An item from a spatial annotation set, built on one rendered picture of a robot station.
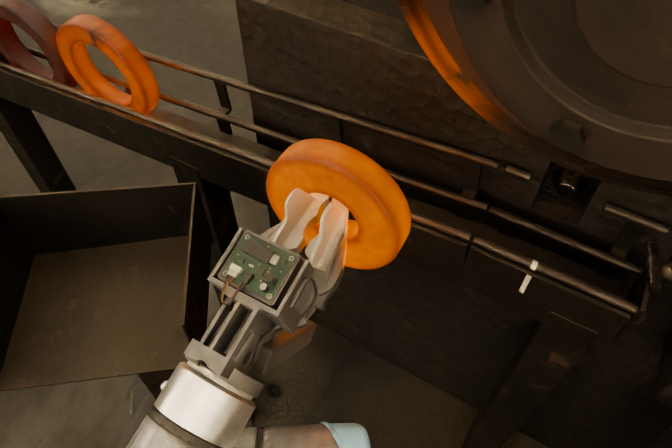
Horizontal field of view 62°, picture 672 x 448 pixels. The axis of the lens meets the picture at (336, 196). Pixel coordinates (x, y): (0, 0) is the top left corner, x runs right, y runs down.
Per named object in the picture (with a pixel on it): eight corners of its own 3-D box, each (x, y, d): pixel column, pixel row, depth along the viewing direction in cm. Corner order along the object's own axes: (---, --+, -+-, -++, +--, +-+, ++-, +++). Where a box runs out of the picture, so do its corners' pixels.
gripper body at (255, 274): (316, 255, 46) (239, 392, 42) (333, 285, 54) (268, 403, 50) (241, 219, 49) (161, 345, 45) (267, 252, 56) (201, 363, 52)
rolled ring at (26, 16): (30, 12, 87) (47, 1, 89) (-39, -6, 95) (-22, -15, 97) (83, 105, 101) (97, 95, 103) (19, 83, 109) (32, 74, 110)
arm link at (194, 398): (243, 450, 49) (171, 404, 51) (270, 401, 50) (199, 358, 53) (213, 448, 42) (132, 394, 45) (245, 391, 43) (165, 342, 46)
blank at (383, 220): (269, 119, 56) (250, 140, 54) (413, 161, 50) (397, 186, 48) (293, 222, 67) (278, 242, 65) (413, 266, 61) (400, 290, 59)
